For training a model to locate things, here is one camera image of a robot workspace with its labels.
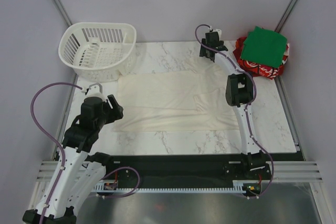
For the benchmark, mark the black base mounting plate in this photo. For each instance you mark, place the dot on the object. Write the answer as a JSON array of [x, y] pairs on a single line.
[[177, 171]]

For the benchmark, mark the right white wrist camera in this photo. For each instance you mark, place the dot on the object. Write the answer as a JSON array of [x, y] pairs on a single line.
[[219, 31]]

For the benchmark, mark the cream white t shirt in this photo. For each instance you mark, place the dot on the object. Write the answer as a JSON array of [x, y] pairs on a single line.
[[190, 100]]

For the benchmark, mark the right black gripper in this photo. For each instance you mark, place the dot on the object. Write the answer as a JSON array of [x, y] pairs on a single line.
[[202, 52]]

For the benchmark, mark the white slotted cable duct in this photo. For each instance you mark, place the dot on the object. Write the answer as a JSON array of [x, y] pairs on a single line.
[[237, 188]]

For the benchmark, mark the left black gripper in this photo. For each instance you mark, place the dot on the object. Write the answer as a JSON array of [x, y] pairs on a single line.
[[116, 112]]

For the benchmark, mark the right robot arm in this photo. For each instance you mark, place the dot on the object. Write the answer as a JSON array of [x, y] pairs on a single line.
[[240, 94]]

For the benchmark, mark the left aluminium table rail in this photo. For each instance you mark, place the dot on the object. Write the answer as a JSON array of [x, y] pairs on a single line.
[[65, 114]]

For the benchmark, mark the folded red printed t shirt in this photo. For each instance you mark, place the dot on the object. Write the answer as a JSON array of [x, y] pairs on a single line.
[[258, 70]]

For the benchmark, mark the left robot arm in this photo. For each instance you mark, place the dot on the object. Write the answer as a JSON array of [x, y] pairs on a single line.
[[77, 173]]

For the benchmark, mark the folded green t shirt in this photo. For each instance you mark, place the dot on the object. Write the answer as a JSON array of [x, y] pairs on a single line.
[[264, 47]]

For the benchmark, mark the white plastic laundry basket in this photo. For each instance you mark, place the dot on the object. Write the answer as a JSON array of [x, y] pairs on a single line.
[[99, 52]]

